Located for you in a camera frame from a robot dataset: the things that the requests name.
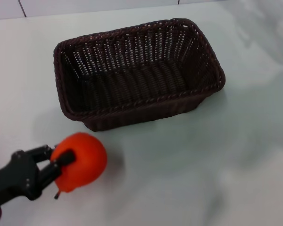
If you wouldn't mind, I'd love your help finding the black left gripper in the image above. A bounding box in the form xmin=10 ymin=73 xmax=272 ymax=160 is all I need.
xmin=0 ymin=145 xmax=76 ymax=201

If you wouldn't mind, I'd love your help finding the orange pear-shaped toy fruit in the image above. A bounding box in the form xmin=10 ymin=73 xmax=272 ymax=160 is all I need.
xmin=50 ymin=132 xmax=108 ymax=200

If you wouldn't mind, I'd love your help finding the dark brown woven basket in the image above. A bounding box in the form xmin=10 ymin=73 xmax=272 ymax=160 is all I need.
xmin=53 ymin=18 xmax=226 ymax=132

